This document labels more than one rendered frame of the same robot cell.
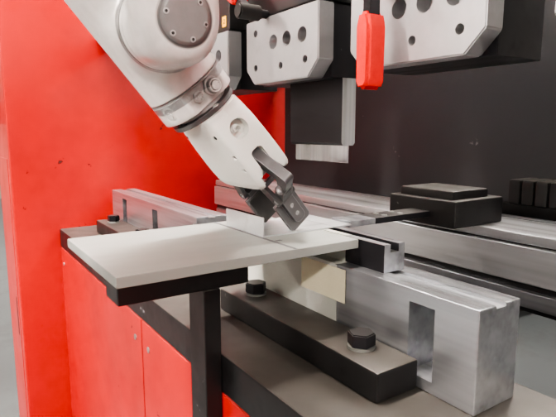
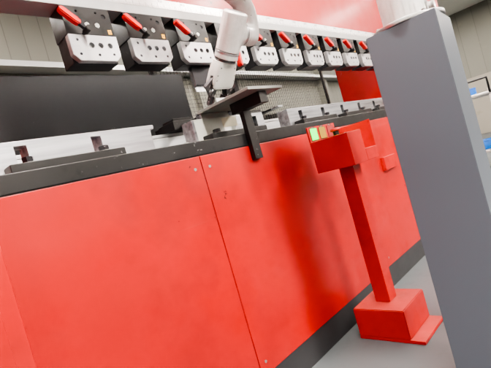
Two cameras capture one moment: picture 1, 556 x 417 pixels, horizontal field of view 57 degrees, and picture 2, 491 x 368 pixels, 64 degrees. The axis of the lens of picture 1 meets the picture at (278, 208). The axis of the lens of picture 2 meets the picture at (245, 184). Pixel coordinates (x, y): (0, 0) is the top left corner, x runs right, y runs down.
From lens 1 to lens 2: 1.72 m
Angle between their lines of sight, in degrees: 101
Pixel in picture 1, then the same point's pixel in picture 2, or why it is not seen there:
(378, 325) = not seen: hidden behind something
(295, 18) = (203, 45)
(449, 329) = (259, 118)
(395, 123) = (63, 124)
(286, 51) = (202, 54)
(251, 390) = (264, 133)
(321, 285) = (229, 123)
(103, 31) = (244, 28)
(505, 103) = (120, 111)
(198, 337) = (251, 125)
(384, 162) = not seen: hidden behind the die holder
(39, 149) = not seen: outside the picture
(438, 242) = (181, 139)
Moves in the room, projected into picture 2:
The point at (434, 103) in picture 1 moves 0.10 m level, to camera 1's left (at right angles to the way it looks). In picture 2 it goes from (86, 112) to (81, 107)
